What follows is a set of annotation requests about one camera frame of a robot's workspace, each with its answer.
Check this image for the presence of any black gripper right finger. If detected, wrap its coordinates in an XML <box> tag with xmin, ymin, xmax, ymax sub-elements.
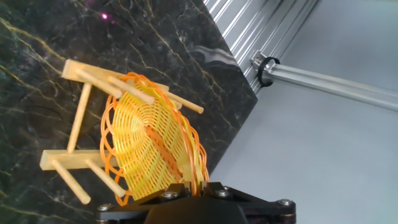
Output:
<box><xmin>200</xmin><ymin>181</ymin><xmax>297</xmax><ymax>224</ymax></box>

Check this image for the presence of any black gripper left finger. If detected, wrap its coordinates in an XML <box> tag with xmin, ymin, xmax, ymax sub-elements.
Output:
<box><xmin>95</xmin><ymin>182</ymin><xmax>192</xmax><ymax>224</ymax></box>

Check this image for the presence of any yellow orange woven dish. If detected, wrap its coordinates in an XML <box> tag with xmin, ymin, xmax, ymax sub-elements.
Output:
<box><xmin>99</xmin><ymin>72</ymin><xmax>210</xmax><ymax>207</ymax></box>

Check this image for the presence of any wooden dish rack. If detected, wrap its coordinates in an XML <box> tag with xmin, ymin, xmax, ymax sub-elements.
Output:
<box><xmin>39</xmin><ymin>58</ymin><xmax>205</xmax><ymax>205</ymax></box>

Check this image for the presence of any silver aluminium pole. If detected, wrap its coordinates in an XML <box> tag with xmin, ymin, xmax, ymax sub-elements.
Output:
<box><xmin>249</xmin><ymin>49</ymin><xmax>398</xmax><ymax>113</ymax></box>

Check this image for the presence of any black marble pattern mat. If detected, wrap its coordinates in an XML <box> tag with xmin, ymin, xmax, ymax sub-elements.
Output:
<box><xmin>0</xmin><ymin>0</ymin><xmax>259</xmax><ymax>224</ymax></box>

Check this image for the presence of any black ring strap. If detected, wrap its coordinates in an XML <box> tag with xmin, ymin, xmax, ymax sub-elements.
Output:
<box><xmin>257</xmin><ymin>56</ymin><xmax>281</xmax><ymax>88</ymax></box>

